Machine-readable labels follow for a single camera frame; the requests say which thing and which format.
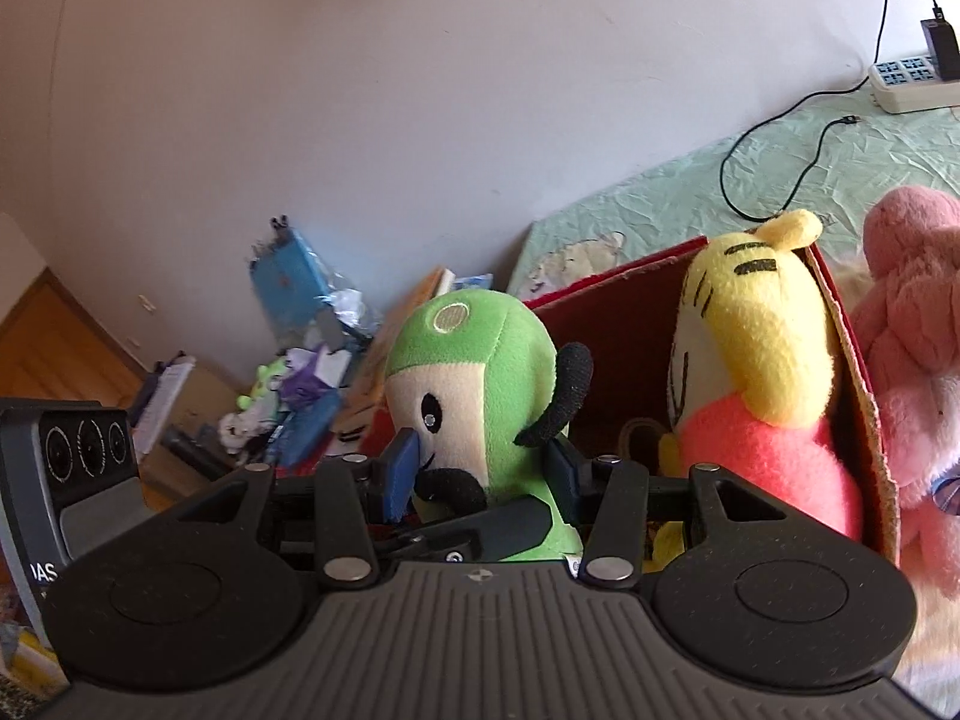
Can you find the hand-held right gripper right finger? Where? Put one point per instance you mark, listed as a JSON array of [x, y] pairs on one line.
[[566, 484]]

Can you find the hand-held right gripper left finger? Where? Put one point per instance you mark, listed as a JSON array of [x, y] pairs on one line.
[[397, 476]]

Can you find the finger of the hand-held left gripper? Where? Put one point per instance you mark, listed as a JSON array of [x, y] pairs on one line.
[[510, 525]]

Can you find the green plush toy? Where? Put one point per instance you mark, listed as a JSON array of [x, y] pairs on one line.
[[465, 345]]

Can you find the red cardboard box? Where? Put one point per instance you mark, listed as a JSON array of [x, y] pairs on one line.
[[615, 330]]

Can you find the yellow tiger plush toy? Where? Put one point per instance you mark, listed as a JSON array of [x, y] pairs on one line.
[[750, 315]]

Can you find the pink plush rabbit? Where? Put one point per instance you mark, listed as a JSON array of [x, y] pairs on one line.
[[907, 315]]

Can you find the blue plastic package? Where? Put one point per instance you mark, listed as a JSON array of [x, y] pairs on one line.
[[307, 431]]

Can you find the purple white toy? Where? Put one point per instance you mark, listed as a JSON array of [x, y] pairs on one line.
[[307, 382]]

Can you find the wooden cabinet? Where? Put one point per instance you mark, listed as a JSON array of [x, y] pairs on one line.
[[52, 337]]

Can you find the small green toy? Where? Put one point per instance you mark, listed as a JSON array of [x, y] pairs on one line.
[[262, 382]]

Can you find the colourful printed cloth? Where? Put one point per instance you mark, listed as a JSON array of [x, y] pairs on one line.
[[30, 660]]

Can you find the silver foil wrapper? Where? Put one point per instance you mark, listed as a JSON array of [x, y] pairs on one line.
[[345, 315]]

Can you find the brown cardboard box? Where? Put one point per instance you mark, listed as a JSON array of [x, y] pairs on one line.
[[199, 397]]

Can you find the blue box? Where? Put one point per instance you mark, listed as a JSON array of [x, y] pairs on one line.
[[289, 285]]

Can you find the white power strip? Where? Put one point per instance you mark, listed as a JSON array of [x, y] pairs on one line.
[[907, 94]]

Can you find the black charger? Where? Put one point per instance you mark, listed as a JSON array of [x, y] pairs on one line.
[[941, 45]]

